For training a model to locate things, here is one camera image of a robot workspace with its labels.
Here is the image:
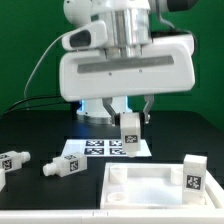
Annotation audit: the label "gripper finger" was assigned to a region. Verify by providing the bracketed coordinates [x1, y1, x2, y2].
[143, 95, 154, 124]
[102, 98, 120, 126]

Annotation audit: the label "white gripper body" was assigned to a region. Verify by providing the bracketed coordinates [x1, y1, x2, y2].
[59, 34, 195, 101]

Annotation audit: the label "white square table top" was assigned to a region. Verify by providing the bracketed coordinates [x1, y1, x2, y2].
[100, 163, 224, 209]

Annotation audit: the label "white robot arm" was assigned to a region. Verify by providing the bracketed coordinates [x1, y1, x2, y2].
[59, 0, 199, 125]

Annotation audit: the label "paper sheet with markers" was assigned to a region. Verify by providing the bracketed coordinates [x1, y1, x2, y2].
[61, 138, 153, 158]

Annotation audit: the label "white obstacle left bar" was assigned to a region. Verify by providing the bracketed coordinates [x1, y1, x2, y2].
[0, 168, 6, 192]

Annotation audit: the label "white obstacle bar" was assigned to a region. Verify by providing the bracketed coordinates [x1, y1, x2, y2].
[0, 209, 224, 224]
[0, 168, 6, 192]

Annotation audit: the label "white obstacle front bar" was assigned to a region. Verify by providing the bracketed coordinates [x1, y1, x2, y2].
[0, 209, 224, 224]

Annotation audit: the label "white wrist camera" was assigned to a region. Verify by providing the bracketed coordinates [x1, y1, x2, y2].
[62, 20, 108, 51]

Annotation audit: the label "grey cable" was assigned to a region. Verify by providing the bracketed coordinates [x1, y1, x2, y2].
[23, 33, 68, 101]

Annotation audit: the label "black cables on table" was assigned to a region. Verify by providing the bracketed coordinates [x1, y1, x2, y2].
[0, 94, 73, 118]

